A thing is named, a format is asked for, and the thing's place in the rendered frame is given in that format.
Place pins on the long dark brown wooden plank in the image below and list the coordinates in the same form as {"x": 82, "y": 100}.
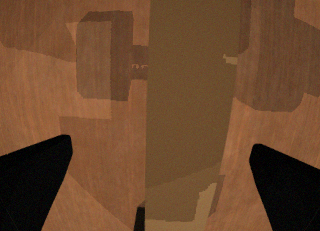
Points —
{"x": 192, "y": 62}

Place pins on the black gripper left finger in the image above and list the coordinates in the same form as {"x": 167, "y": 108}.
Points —
{"x": 29, "y": 181}

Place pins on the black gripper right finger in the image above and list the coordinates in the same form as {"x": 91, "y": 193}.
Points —
{"x": 288, "y": 188}

